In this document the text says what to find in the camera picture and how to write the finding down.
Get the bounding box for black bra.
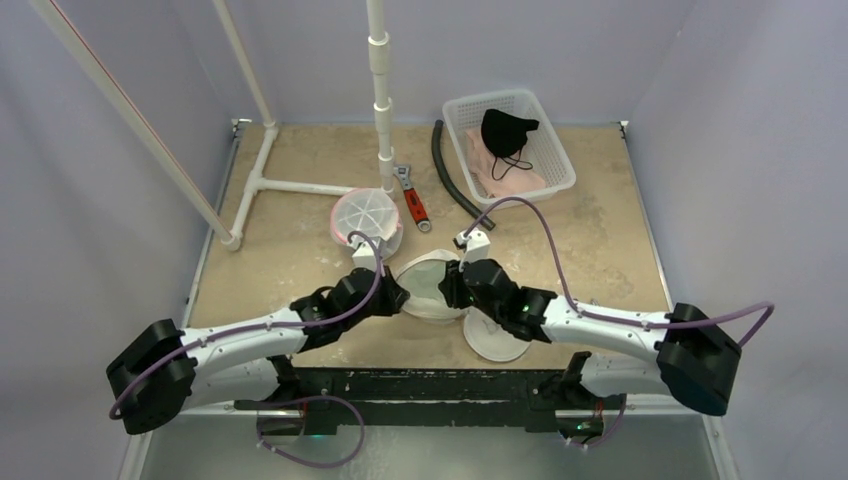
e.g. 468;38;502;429
481;109;540;181

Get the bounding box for black corrugated hose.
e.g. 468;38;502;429
431;119;497;232

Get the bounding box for loose purple cable at base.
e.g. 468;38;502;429
255;395;367;470

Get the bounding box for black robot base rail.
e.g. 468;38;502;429
234;367;623;435

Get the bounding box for pink bra in basket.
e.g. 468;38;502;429
465;127;547;198

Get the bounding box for pink-rimmed mesh laundry bag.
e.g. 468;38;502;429
330;188;403;259

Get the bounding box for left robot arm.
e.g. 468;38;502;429
106;268;410;435

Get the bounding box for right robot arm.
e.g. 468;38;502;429
438;259;742;416

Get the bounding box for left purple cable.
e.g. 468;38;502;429
107;231;386;421

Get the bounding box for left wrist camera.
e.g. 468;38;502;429
352;239;379;272

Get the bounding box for red-handled adjustable wrench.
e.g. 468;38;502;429
394;164;432;233

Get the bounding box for white PVC pipe frame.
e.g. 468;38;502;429
30;0;396;251

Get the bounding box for white plastic basket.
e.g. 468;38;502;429
442;88;577;208

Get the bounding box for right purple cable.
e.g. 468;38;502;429
462;196;776;349

